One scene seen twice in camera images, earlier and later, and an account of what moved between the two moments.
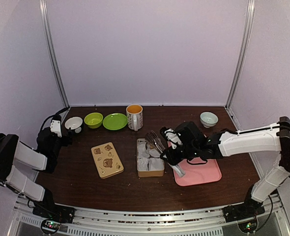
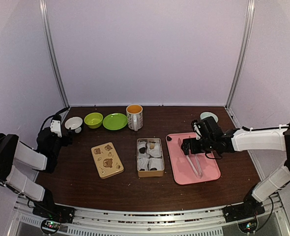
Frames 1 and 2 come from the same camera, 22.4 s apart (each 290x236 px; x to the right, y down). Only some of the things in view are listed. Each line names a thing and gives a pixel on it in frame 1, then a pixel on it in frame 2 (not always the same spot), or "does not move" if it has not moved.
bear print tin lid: [106, 160] does not move
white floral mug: [134, 113] does not move
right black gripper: [171, 160] → [193, 149]
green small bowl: [93, 120] does not move
